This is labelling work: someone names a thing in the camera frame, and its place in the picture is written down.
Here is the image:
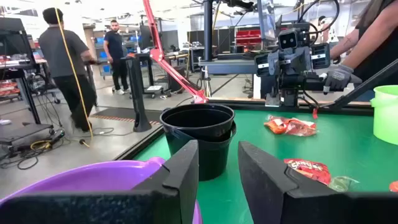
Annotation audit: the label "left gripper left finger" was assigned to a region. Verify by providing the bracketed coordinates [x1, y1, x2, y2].
[0, 139, 200, 224]

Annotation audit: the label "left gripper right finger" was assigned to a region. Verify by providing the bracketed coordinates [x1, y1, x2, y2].
[238, 141, 398, 224]

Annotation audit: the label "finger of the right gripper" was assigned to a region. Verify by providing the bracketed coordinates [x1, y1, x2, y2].
[254, 53, 271, 77]
[310, 42, 331, 70]

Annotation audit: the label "red Skittles candy pack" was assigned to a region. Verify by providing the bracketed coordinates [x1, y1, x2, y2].
[283, 158, 332, 186]

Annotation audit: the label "orange candy pack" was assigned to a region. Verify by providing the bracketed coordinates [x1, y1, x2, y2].
[264, 115, 290, 135]
[284, 118, 318, 137]

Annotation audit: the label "clear wrapped candy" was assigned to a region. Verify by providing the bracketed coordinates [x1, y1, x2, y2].
[328, 175, 361, 193]

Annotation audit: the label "person's hand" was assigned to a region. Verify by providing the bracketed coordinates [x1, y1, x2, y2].
[323, 64, 355, 95]

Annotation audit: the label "red storage bins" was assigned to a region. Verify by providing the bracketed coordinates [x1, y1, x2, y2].
[234, 29, 262, 47]

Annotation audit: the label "blue grey table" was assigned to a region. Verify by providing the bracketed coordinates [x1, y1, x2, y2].
[198, 58, 261, 76]

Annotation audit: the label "black plastic bucket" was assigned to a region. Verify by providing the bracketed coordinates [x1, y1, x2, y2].
[159, 103, 238, 182]

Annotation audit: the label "person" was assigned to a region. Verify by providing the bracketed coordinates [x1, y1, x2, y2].
[38, 7, 98, 132]
[323, 0, 398, 102]
[103, 19, 131, 96]

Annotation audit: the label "black vertical pole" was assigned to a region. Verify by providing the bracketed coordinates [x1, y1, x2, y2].
[203, 0, 215, 62]

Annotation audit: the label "purple plastic bucket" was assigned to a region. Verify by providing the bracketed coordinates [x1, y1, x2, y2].
[0, 156, 203, 224]

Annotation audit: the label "green table mat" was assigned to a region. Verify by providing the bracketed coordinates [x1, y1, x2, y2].
[132, 108, 398, 224]

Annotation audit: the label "green plastic bucket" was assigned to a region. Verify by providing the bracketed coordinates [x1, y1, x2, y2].
[369, 85, 398, 146]

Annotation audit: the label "black monitor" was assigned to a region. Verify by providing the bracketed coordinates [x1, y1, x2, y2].
[139, 24, 180, 52]

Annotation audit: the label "striped floor mat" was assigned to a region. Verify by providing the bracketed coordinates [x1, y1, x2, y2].
[89, 106, 163, 126]

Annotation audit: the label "red desk lamp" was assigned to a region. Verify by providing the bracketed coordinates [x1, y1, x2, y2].
[142, 0, 209, 105]

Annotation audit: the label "black desk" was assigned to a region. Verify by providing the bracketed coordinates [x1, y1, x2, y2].
[0, 17, 56, 147]

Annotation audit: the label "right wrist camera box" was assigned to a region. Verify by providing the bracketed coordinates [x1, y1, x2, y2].
[277, 28, 300, 50]

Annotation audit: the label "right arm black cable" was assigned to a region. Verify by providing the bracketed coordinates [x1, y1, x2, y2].
[297, 0, 341, 35]

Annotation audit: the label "black frame strut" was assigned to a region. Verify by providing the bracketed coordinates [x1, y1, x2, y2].
[328, 58, 398, 110]

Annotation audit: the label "black table frame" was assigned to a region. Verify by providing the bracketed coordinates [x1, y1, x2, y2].
[113, 98, 376, 161]

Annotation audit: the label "yellow cable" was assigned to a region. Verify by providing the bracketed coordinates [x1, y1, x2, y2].
[53, 6, 95, 149]

